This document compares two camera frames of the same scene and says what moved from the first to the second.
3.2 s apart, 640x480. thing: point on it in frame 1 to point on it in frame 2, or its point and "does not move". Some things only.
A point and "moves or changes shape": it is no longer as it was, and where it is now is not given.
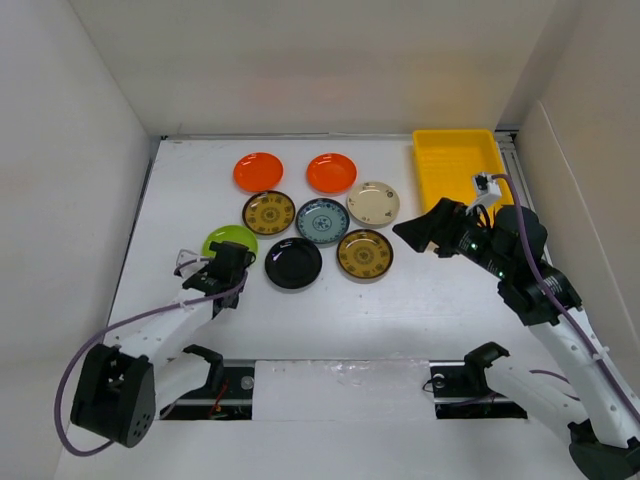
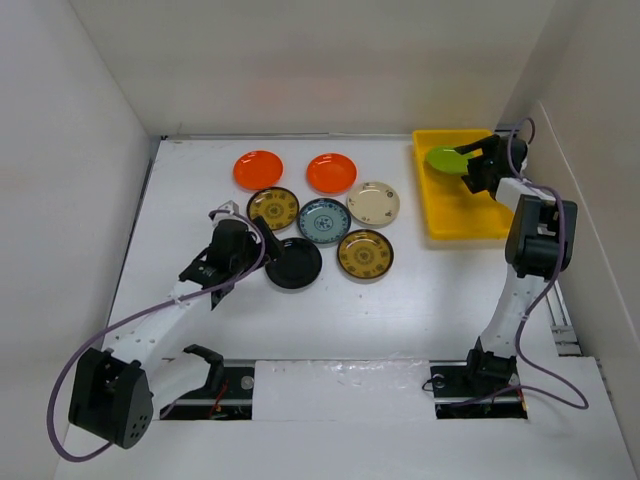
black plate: x=293 y=263 does not move
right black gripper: x=439 y=224 to x=489 y=145
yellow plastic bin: x=447 y=160 does not move
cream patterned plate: x=373 y=204 does not move
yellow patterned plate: x=269 y=212 does not move
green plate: x=233 y=234 moves or changes shape
